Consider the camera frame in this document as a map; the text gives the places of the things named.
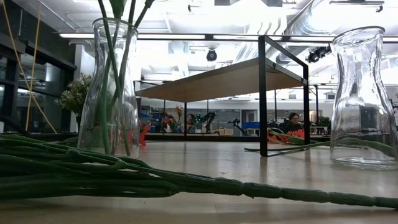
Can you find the clear glass vase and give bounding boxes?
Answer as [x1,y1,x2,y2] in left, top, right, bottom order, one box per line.
[329,26,398,170]
[77,17,141,159]

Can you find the yellow tulip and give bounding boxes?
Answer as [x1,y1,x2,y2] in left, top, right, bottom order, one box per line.
[99,0,129,156]

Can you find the red tulip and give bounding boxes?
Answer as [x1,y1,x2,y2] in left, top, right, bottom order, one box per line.
[97,0,131,156]

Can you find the distant orange flowers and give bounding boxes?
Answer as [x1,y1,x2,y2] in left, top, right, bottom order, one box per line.
[161,105,185,133]

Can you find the person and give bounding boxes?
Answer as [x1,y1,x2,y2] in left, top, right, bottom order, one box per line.
[281,111,302,134]

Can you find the potted white-flowered plant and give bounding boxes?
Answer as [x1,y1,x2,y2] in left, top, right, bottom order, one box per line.
[54,73,94,124]

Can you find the purple flower bunch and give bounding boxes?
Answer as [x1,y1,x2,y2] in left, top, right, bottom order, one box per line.
[0,133,398,210]

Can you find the black ceiling fixture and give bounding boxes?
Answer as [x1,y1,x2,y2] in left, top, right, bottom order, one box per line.
[306,45,331,64]

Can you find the black overhead frame bar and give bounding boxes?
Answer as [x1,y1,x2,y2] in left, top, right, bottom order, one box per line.
[58,32,398,43]

